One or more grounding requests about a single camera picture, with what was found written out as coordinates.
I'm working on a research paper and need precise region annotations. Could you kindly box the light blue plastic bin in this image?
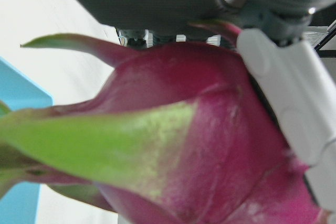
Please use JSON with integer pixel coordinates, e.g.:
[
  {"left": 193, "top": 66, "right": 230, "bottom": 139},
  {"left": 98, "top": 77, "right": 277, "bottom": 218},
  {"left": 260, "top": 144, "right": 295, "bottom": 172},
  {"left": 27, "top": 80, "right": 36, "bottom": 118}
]
[{"left": 0, "top": 56, "right": 55, "bottom": 224}]

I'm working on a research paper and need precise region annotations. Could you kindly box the pink dragon fruit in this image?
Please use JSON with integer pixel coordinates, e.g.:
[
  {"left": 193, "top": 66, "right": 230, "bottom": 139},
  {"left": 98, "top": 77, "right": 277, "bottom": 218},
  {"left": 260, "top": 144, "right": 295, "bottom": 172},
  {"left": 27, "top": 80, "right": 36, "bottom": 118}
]
[{"left": 0, "top": 19, "right": 330, "bottom": 224}]

